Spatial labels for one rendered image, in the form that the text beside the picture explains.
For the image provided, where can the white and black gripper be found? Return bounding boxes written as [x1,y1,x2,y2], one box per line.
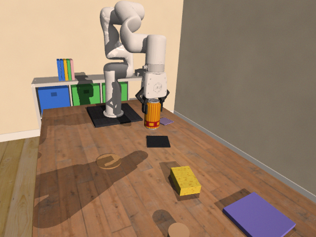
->
[135,71,170,114]

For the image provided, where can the tan round cork coaster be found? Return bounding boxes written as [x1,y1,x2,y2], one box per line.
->
[96,154,121,169]

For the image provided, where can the orange and yellow striped drink can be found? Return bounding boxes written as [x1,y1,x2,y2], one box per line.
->
[144,98,161,130]

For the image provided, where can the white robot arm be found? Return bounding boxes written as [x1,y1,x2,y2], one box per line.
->
[100,0,166,118]

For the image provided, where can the yellow sponge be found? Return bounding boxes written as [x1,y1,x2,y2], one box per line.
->
[170,166,201,196]

